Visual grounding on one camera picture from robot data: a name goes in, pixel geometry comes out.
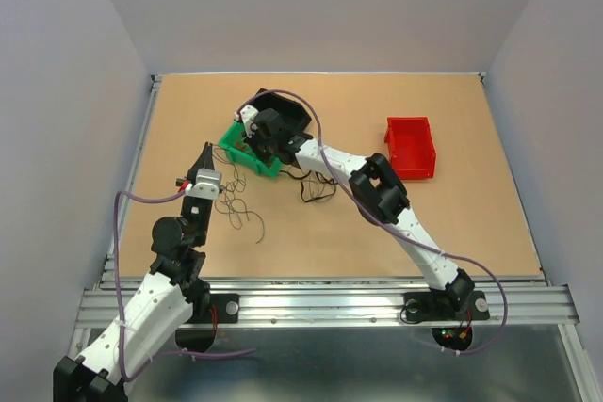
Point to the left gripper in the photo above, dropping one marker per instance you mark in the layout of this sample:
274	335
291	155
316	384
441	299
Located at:
201	161

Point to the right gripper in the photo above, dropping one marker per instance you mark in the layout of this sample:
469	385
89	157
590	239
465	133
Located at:
252	142

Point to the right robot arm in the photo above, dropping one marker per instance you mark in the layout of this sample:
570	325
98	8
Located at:
377	191

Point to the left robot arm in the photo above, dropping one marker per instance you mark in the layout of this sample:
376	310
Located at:
167	297

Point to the black plastic bin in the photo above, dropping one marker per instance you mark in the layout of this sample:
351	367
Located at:
293	113

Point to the green plastic bin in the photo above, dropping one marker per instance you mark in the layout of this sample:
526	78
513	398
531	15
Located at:
239	152

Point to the red plastic bin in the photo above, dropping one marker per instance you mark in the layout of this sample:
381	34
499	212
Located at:
411	151

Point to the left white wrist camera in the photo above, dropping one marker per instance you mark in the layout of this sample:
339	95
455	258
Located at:
207	183

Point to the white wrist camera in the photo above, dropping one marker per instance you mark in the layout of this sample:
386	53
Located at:
246	115
207	183

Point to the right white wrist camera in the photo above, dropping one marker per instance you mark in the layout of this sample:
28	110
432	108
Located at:
246	115

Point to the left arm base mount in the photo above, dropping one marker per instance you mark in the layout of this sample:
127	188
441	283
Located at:
201	330

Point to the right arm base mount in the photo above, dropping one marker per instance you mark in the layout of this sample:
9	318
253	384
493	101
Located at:
454	328

